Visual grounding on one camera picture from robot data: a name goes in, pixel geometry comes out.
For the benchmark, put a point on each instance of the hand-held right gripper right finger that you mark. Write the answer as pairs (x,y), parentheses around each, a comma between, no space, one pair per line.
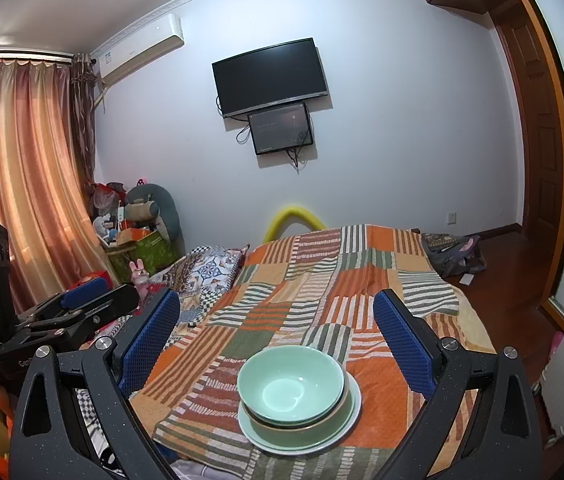
(404,345)

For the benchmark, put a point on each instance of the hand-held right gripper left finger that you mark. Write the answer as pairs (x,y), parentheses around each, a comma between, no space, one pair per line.
(154,340)

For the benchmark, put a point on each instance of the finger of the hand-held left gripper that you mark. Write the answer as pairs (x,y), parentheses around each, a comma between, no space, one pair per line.
(84,292)
(112,307)

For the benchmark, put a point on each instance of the tan rimmed bowl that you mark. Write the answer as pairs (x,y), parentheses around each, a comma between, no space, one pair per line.
(329,417)

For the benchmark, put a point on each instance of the green bowl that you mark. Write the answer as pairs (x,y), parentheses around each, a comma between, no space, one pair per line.
(287,375)

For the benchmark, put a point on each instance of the green plate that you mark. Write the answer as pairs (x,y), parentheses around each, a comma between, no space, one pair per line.
(287,440)

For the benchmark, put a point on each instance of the red box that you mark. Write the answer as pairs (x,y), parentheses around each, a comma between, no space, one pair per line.
(97,276)

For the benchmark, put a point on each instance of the pink bunny toy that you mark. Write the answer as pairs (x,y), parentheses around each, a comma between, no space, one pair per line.
(138,275)

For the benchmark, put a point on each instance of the white paper sheet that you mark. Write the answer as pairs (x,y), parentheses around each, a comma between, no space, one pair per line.
(467,280)

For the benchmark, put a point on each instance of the patterned quilt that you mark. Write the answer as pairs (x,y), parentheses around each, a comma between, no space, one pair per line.
(212,267)

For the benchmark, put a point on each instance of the red plastic bag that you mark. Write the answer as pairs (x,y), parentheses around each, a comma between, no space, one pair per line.
(107,195)

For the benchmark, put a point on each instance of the dark backpack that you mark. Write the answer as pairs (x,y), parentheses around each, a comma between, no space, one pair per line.
(449,255)

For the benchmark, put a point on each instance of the striped patchwork blanket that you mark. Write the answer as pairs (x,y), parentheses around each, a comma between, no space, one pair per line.
(312,285)

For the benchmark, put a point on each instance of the orange curtain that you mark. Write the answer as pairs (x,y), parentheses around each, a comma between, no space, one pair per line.
(27,160)

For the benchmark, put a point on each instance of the pink bottle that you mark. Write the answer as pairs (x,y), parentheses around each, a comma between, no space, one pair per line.
(558,345)

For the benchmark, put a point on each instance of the brown patterned curtain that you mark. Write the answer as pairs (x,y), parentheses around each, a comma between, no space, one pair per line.
(84,125)

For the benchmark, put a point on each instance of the yellow foam noodle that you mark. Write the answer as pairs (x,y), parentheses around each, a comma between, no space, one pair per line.
(292,210)

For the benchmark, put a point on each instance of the small black monitor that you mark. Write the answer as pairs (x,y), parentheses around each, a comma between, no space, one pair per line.
(279,127)

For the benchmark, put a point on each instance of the wooden door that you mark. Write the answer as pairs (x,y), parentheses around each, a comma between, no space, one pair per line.
(537,135)

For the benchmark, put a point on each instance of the white air conditioner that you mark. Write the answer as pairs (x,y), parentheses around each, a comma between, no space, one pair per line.
(137,47)

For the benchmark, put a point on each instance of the white wall outlet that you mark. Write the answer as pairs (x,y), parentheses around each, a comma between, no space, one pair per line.
(452,218)

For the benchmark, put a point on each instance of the black wall television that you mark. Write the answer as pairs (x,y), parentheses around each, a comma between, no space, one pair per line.
(269,75)

